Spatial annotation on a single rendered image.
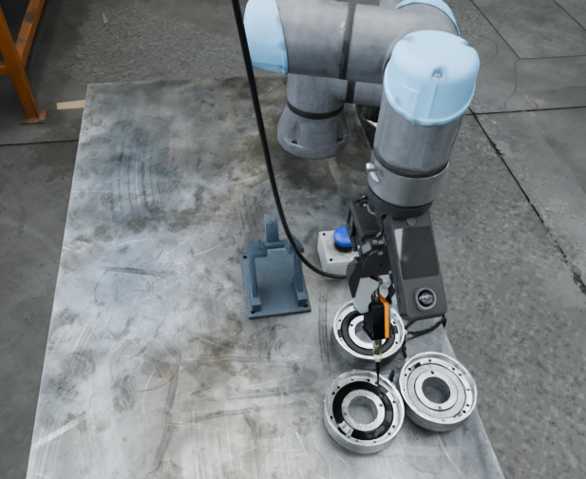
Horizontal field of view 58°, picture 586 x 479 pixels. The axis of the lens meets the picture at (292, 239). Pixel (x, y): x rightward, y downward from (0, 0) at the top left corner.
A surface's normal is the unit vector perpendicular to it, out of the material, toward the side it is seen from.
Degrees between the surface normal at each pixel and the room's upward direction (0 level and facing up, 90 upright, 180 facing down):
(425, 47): 0
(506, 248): 0
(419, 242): 32
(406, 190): 90
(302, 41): 68
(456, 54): 0
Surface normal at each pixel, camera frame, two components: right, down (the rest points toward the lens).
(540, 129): 0.04, -0.66
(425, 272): 0.14, -0.17
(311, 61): -0.15, 0.82
